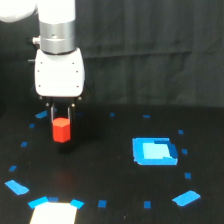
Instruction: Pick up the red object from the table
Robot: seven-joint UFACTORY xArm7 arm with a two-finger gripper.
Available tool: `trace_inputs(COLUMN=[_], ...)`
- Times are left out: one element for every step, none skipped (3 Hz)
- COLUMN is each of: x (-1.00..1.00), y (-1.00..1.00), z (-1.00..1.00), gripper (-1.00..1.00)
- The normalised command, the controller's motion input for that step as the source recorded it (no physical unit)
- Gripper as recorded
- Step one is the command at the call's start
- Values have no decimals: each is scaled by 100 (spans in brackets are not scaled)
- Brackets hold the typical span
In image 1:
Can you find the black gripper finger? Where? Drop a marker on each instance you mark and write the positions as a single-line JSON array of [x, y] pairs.
[[71, 109], [52, 111]]

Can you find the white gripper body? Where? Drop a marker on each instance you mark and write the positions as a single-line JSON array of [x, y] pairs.
[[59, 76]]

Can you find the red hexagonal block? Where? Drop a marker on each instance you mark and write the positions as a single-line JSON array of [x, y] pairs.
[[61, 130]]

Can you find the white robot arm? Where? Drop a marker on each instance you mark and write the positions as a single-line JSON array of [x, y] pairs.
[[56, 25]]

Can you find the large blue tape strip back-left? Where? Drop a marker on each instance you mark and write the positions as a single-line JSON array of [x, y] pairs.
[[41, 114]]

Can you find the black curtain backdrop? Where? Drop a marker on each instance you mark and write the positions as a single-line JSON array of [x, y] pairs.
[[158, 52]]

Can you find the blue taped square target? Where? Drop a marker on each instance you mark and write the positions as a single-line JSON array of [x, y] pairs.
[[154, 152]]

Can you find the large blue tape strip front-left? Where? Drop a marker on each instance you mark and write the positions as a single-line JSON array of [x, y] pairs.
[[17, 188]]

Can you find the blue tape strip left of paper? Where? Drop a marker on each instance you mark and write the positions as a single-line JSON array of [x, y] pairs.
[[36, 202]]

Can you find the blue tape strip of paper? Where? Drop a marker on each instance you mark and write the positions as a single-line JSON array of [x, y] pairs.
[[36, 202], [77, 203]]

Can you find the blue tape strip right of paper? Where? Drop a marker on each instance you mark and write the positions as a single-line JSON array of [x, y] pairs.
[[77, 203]]

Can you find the white paper sheet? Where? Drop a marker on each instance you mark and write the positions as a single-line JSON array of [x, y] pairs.
[[54, 213]]

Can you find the large blue tape strip front-right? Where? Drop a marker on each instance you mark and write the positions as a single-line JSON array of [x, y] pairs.
[[186, 198]]

